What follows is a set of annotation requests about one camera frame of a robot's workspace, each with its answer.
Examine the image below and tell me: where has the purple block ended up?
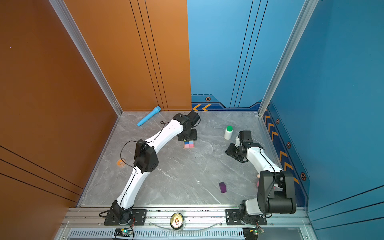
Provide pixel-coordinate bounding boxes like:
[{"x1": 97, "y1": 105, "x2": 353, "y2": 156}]
[{"x1": 219, "y1": 182, "x2": 227, "y2": 194}]

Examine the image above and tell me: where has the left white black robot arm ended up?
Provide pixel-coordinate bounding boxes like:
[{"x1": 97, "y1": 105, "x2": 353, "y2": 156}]
[{"x1": 109, "y1": 111, "x2": 201, "y2": 226}]

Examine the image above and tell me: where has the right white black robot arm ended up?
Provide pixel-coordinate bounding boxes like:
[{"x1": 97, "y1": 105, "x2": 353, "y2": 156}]
[{"x1": 226, "y1": 131, "x2": 297, "y2": 225}]

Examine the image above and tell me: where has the white bottle green cap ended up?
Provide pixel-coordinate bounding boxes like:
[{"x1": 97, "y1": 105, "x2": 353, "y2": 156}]
[{"x1": 224, "y1": 126, "x2": 234, "y2": 140}]

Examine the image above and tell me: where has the blue toy microphone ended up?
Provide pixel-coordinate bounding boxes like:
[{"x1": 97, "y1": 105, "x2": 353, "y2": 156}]
[{"x1": 137, "y1": 106, "x2": 162, "y2": 127}]

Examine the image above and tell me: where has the right circuit board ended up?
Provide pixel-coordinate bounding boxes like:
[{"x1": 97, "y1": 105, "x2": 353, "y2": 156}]
[{"x1": 250, "y1": 227, "x2": 265, "y2": 236}]

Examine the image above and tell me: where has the orange tape roll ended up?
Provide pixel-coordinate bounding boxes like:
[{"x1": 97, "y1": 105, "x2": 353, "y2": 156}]
[{"x1": 117, "y1": 159, "x2": 126, "y2": 168}]

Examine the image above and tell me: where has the round emergency button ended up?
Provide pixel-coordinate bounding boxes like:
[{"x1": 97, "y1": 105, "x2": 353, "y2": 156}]
[{"x1": 170, "y1": 213, "x2": 185, "y2": 231}]

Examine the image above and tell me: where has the left green circuit board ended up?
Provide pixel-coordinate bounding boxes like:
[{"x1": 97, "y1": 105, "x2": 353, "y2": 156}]
[{"x1": 114, "y1": 228, "x2": 134, "y2": 239}]

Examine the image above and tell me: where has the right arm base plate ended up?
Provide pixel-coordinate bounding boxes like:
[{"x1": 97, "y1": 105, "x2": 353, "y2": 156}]
[{"x1": 225, "y1": 209, "x2": 268, "y2": 226}]

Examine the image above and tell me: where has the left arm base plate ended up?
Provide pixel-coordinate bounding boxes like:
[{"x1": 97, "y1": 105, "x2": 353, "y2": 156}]
[{"x1": 104, "y1": 209, "x2": 147, "y2": 227}]

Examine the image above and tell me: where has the aluminium front rail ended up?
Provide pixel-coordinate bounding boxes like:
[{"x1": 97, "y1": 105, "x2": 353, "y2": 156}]
[{"x1": 54, "y1": 205, "x2": 317, "y2": 240}]

